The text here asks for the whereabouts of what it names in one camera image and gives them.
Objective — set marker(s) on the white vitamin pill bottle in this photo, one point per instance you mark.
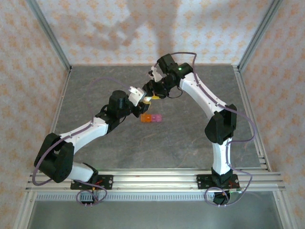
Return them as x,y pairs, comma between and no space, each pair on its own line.
148,98

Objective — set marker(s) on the orange and pink pill organizer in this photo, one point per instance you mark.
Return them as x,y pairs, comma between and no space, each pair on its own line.
151,118

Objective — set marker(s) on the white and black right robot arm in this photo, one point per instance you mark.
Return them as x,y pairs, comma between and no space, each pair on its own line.
202,95

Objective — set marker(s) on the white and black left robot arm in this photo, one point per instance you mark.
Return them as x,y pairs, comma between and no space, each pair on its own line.
83,132

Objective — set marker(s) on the grey metal sheet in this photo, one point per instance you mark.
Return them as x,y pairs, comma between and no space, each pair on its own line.
155,214

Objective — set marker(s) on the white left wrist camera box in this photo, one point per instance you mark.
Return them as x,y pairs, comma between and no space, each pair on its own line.
137,95

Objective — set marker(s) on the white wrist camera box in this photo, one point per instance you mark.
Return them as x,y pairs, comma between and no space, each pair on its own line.
156,75
137,95

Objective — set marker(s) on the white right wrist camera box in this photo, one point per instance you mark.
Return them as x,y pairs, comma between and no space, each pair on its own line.
156,75

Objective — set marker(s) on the aluminium side rail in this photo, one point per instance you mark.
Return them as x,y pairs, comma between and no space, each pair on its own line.
240,81
64,88

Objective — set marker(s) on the aluminium mounting rail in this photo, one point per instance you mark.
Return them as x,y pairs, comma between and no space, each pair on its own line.
155,177

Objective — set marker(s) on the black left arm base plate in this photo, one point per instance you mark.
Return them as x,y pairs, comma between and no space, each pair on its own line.
107,182

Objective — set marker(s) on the aluminium frame post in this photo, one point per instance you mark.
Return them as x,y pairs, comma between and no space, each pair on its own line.
259,31
47,31

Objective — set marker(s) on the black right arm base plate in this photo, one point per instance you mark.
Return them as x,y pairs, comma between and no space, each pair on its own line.
202,182

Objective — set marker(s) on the aluminium frame leg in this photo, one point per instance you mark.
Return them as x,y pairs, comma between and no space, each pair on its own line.
23,210
284,210

